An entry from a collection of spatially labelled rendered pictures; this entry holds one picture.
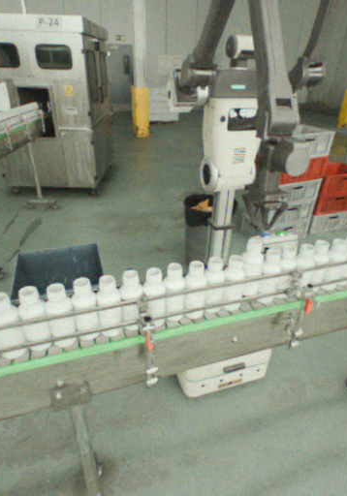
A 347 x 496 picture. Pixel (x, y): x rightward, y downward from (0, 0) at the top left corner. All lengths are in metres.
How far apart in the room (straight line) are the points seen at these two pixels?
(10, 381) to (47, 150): 3.84
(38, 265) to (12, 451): 0.94
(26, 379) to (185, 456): 1.09
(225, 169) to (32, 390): 1.06
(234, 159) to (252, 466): 1.41
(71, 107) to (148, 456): 3.70
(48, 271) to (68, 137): 3.12
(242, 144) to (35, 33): 3.33
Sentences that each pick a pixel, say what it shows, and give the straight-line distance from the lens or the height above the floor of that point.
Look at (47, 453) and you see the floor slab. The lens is 1.88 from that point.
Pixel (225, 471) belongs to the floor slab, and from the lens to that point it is 1.79.
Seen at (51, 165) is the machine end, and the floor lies 0.42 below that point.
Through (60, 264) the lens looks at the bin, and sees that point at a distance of 1.41.
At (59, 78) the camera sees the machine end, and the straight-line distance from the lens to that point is 4.31.
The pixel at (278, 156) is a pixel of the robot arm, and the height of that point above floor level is 1.45.
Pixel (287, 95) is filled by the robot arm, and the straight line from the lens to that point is 0.80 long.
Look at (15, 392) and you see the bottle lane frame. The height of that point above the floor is 0.91.
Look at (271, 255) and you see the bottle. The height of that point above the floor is 1.16.
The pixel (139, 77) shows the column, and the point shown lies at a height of 1.29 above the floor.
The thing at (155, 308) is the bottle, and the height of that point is 1.07.
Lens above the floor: 1.61
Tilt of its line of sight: 31 degrees down
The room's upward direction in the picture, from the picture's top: 2 degrees clockwise
